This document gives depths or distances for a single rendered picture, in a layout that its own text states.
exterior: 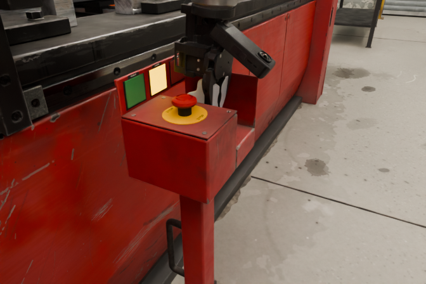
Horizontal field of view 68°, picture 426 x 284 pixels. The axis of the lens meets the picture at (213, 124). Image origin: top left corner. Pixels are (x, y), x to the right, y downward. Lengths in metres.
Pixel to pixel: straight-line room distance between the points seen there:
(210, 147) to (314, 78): 2.13
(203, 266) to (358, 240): 0.86
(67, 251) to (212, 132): 0.42
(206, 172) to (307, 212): 1.10
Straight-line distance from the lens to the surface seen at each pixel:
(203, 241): 0.70
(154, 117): 0.50
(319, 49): 2.48
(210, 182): 0.49
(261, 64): 0.51
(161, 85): 0.59
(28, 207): 0.63
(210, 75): 0.52
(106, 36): 0.65
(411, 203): 1.77
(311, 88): 2.57
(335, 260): 1.37
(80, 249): 0.76
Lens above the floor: 1.00
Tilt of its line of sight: 27 degrees down
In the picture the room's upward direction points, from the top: straight up
